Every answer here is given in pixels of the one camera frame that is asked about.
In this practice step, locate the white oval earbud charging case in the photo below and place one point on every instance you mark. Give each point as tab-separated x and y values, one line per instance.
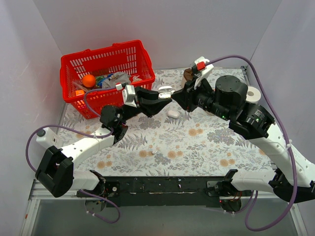
173	114

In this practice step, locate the white box with grey knob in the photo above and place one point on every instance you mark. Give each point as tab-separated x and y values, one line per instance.
46	137

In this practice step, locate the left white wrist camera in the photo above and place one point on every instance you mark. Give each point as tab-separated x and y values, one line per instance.
128	93

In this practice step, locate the floral patterned table mat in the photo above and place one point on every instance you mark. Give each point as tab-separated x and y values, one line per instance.
194	144

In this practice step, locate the orange fruit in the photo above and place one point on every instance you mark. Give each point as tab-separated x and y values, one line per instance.
89	81

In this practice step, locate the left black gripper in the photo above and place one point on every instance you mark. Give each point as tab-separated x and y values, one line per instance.
140	101

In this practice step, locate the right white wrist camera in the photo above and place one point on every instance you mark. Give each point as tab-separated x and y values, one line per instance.
201	69

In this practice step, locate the grey crumpled snack bag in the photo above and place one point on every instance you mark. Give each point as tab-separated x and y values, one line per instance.
110	80

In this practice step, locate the white toilet roll blue wrap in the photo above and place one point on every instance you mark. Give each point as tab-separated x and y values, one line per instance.
253	95

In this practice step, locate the red plastic shopping basket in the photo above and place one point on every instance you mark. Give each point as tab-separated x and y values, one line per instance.
128	57

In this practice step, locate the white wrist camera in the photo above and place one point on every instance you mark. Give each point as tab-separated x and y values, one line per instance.
201	69
128	93

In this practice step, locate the small orange box in basket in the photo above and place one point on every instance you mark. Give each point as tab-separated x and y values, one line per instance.
79	92

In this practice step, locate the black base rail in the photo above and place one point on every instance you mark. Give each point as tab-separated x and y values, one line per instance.
165	191

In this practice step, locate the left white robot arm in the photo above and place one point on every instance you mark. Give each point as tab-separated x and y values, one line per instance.
57	169

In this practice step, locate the brown topped paper roll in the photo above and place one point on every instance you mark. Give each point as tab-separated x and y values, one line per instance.
187	76

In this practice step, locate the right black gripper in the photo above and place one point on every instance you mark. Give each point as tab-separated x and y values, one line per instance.
190	97

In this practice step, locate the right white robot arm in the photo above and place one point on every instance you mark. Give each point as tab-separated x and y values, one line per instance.
256	125

